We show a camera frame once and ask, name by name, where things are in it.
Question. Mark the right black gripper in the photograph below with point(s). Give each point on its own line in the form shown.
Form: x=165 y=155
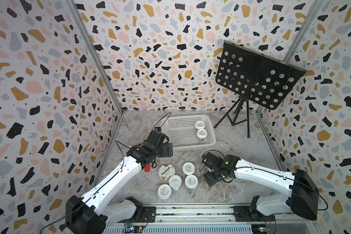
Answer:
x=208 y=180

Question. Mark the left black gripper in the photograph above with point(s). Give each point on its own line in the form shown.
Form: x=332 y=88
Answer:
x=165 y=153

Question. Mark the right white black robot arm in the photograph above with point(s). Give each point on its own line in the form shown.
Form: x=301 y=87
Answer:
x=297 y=193

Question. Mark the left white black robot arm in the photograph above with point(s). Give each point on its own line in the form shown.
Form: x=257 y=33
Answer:
x=92 y=213

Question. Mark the Chobani yogurt cup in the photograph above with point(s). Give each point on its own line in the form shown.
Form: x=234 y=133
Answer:
x=166 y=171

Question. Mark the upper middle white yogurt cup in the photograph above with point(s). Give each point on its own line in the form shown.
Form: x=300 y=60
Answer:
x=188 y=168

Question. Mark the centre white yogurt cup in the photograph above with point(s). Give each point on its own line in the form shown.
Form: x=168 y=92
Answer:
x=191 y=181

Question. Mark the white plastic basket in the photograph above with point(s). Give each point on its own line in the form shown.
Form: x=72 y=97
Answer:
x=183 y=134

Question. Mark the white teardrop lid yogurt cup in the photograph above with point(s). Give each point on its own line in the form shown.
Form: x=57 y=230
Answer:
x=175 y=182

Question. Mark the front left white yogurt cup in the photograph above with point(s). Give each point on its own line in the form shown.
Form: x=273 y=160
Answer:
x=164 y=191

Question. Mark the red tag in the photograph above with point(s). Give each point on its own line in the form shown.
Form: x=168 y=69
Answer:
x=147 y=169

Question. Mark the black perforated music stand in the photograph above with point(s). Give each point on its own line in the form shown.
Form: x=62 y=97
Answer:
x=254 y=77

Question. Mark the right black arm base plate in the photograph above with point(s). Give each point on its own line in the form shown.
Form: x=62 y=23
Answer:
x=243 y=214

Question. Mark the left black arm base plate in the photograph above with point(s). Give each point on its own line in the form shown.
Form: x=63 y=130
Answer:
x=146 y=214

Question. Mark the aluminium front rail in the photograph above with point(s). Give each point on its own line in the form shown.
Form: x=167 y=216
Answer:
x=212 y=219

